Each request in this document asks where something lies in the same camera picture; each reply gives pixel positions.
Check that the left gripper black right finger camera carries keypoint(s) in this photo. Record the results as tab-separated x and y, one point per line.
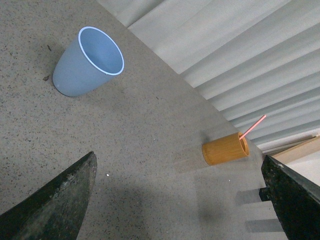
295	199

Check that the bamboo chopstick holder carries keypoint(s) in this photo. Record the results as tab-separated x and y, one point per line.
225	149

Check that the light wooden board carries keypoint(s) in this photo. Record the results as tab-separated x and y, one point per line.
299	151

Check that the pink chopstick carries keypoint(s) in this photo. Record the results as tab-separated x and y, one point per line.
252	127

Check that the white pleated curtain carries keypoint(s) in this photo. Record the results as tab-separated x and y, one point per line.
246	57

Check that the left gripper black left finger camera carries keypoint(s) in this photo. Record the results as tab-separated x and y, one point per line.
55	211

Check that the blue plastic cup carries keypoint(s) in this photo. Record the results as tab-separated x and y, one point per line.
91	60

